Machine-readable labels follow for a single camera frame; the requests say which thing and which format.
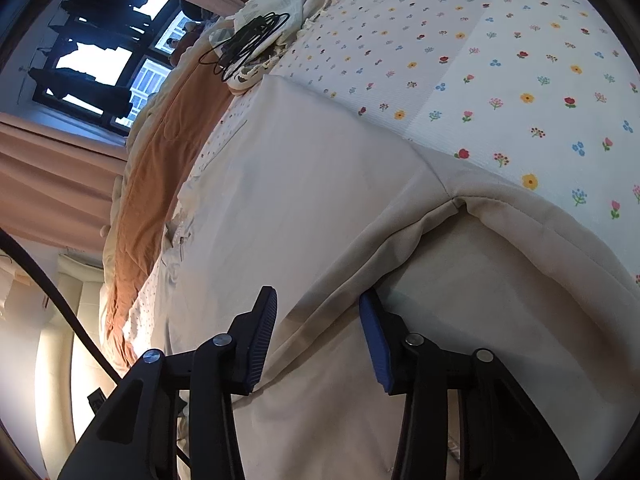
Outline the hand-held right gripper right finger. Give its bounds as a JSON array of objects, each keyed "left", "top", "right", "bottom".
[{"left": 359, "top": 287, "right": 581, "bottom": 480}]

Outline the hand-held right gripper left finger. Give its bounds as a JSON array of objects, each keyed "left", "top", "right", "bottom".
[{"left": 57, "top": 285, "right": 278, "bottom": 480}]

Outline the beige jacket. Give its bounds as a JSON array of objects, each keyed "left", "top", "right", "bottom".
[{"left": 145, "top": 75, "right": 640, "bottom": 480}]

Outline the row of dark hung clothes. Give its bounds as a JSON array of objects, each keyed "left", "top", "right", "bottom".
[{"left": 27, "top": 0, "right": 156, "bottom": 116}]

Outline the orange blanket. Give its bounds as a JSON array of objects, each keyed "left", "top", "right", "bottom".
[{"left": 102, "top": 57, "right": 251, "bottom": 361}]

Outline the cream padded headboard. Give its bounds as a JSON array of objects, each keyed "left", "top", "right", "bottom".
[{"left": 30, "top": 252, "right": 131, "bottom": 461}]

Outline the white floral bed sheet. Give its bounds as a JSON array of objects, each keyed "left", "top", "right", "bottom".
[{"left": 120, "top": 0, "right": 640, "bottom": 356}]

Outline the dark framed window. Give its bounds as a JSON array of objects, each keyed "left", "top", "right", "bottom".
[{"left": 17, "top": 0, "right": 221, "bottom": 136}]

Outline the white fringed cloth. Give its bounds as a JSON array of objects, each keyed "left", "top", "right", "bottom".
[{"left": 207, "top": 0, "right": 371, "bottom": 96}]

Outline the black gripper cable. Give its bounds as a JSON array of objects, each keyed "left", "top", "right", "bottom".
[{"left": 0, "top": 232, "right": 193, "bottom": 480}]

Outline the black coiled cable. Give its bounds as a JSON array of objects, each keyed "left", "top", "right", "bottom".
[{"left": 198, "top": 11, "right": 291, "bottom": 82}]

